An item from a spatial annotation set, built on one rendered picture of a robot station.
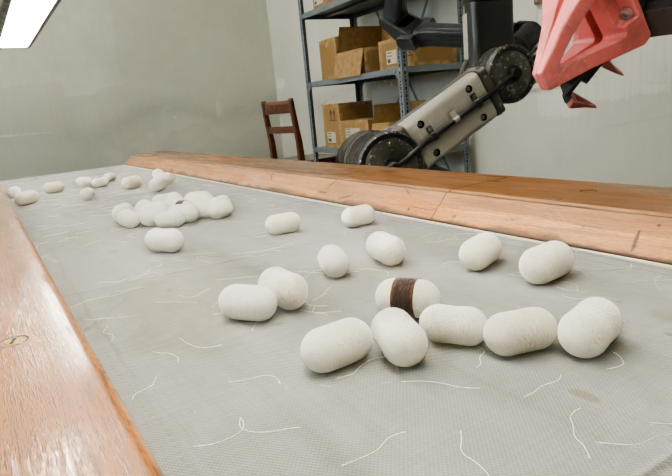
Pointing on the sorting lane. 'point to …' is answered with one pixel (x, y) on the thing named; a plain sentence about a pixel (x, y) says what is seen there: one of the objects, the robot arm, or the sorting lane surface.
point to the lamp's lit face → (25, 19)
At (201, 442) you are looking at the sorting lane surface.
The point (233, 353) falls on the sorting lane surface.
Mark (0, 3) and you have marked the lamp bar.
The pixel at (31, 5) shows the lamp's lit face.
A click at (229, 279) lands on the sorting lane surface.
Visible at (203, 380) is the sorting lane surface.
